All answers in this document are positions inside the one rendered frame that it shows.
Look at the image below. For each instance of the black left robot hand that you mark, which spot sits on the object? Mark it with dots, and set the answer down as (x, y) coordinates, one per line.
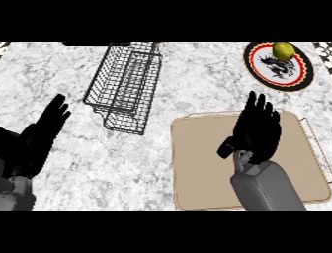
(35, 141)

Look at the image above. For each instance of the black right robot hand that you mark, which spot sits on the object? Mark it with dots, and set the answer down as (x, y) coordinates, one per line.
(257, 131)

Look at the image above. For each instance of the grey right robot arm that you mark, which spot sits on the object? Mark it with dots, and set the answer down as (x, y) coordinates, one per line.
(263, 186)

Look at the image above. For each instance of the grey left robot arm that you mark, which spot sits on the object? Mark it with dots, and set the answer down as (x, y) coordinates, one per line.
(13, 194)

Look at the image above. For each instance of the yellow-green lemon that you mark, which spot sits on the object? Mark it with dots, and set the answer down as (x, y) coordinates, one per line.
(283, 51)

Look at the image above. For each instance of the round plate with dragon print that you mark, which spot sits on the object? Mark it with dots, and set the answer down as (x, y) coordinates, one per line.
(280, 70)

